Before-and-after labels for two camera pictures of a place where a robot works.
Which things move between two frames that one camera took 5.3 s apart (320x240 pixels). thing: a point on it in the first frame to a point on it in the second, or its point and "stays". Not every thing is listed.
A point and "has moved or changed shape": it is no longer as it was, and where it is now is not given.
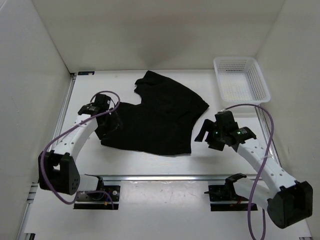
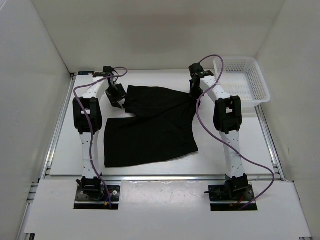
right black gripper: (208, 126) to (194, 94)
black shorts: (163, 121) has moved or changed shape
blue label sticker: (86, 73) stays
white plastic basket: (241, 80) stays
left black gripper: (115, 123) to (121, 94)
